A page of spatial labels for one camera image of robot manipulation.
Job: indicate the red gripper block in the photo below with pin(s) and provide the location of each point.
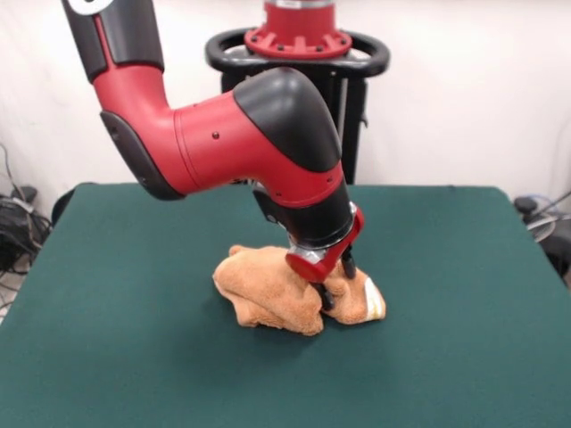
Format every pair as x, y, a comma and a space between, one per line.
314, 269

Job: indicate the tan terry towel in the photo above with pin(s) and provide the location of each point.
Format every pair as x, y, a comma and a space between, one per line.
267, 290

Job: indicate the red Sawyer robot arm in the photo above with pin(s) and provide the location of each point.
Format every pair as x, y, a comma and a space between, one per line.
214, 147

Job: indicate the grey wheeled stand base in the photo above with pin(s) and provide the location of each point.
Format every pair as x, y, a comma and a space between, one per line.
542, 232

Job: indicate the dark green table cloth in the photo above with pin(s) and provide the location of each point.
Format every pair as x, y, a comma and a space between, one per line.
134, 356

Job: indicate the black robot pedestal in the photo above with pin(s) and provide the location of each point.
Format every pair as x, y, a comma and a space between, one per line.
357, 111

